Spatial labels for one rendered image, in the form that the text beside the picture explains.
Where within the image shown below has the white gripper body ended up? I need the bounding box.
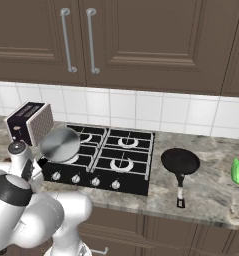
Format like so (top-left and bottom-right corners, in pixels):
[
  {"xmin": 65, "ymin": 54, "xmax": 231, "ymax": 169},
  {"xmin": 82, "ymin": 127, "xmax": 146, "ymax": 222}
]
[{"xmin": 31, "ymin": 160, "xmax": 46, "ymax": 193}]

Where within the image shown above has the green corn in husk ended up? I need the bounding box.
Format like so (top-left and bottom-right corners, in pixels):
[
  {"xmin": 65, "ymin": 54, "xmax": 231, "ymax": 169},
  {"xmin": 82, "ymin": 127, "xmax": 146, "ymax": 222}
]
[{"xmin": 230, "ymin": 157, "xmax": 239, "ymax": 184}]

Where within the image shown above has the silver steel pan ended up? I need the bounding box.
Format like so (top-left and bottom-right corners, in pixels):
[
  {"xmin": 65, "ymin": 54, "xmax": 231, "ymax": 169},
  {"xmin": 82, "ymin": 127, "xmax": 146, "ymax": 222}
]
[{"xmin": 37, "ymin": 128, "xmax": 82, "ymax": 167}]

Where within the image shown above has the black and white toaster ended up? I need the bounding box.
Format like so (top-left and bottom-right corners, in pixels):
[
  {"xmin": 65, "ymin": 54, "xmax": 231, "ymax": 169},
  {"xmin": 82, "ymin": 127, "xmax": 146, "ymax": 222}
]
[{"xmin": 4, "ymin": 101, "xmax": 55, "ymax": 147}]

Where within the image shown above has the black gas hob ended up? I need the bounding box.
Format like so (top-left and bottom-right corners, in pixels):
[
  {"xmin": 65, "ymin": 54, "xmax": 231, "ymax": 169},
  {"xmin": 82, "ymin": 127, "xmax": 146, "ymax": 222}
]
[{"xmin": 39, "ymin": 123, "xmax": 156, "ymax": 197}]

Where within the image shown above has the brown lower drawer front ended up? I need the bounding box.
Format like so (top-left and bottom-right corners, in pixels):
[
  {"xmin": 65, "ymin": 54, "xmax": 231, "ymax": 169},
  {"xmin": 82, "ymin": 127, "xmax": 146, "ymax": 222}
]
[{"xmin": 78, "ymin": 206, "xmax": 146, "ymax": 256}]

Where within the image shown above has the black frying pan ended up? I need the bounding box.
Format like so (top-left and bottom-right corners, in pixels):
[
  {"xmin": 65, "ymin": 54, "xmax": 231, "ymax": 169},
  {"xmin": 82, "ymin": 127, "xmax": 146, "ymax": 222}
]
[{"xmin": 160, "ymin": 147, "xmax": 201, "ymax": 209}]

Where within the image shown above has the brown lower cupboard door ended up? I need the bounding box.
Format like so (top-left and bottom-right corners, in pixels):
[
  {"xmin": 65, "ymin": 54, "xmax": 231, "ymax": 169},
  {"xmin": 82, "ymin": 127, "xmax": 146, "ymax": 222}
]
[
  {"xmin": 196, "ymin": 223, "xmax": 239, "ymax": 256},
  {"xmin": 143, "ymin": 214, "xmax": 200, "ymax": 256}
]

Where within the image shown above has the wide brown upper cupboard door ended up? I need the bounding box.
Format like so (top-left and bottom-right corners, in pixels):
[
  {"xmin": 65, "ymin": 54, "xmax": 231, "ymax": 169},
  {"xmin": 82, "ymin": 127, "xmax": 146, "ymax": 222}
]
[{"xmin": 78, "ymin": 0, "xmax": 239, "ymax": 96}]

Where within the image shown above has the narrow brown upper cupboard door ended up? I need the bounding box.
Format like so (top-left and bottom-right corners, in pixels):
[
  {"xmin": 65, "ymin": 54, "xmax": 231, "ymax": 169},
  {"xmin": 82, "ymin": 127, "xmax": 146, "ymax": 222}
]
[{"xmin": 220, "ymin": 0, "xmax": 239, "ymax": 99}]

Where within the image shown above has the silver drawer handle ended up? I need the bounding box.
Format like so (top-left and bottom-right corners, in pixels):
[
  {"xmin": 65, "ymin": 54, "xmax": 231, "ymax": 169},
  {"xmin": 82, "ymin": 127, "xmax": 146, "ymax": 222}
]
[{"xmin": 90, "ymin": 246, "xmax": 110, "ymax": 256}]

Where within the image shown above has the silver cupboard bar handle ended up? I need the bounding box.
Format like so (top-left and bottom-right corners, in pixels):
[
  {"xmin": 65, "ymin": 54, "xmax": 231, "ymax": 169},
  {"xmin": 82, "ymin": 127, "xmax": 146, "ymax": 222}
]
[
  {"xmin": 60, "ymin": 7, "xmax": 78, "ymax": 74},
  {"xmin": 85, "ymin": 7, "xmax": 101, "ymax": 75}
]

